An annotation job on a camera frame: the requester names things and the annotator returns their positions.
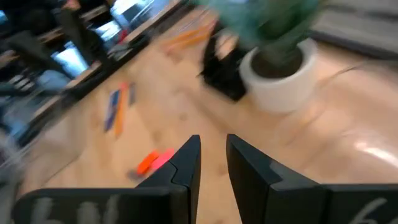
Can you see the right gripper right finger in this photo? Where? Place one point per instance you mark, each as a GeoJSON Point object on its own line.
{"type": "Point", "coordinates": [264, 199]}

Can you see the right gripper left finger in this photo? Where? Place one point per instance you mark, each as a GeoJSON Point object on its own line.
{"type": "Point", "coordinates": [180, 186]}

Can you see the pink marker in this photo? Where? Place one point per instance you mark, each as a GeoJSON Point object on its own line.
{"type": "Point", "coordinates": [147, 162]}

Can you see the yellow pencil pink eraser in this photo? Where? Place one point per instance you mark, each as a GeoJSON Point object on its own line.
{"type": "Point", "coordinates": [189, 42]}
{"type": "Point", "coordinates": [120, 112]}
{"type": "Point", "coordinates": [186, 34]}

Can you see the pale barrel pen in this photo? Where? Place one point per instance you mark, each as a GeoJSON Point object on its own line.
{"type": "Point", "coordinates": [132, 93]}

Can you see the white plant pot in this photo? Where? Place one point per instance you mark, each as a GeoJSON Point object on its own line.
{"type": "Point", "coordinates": [280, 93]}

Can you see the black arch stand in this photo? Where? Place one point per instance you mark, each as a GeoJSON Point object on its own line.
{"type": "Point", "coordinates": [224, 81]}

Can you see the green snake plant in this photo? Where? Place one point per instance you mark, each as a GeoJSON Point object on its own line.
{"type": "Point", "coordinates": [273, 28]}

